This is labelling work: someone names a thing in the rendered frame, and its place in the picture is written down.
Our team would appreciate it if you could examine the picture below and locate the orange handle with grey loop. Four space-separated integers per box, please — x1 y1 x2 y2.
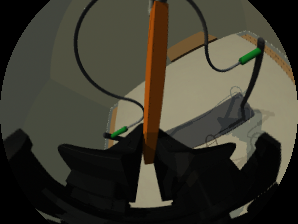
142 0 169 165

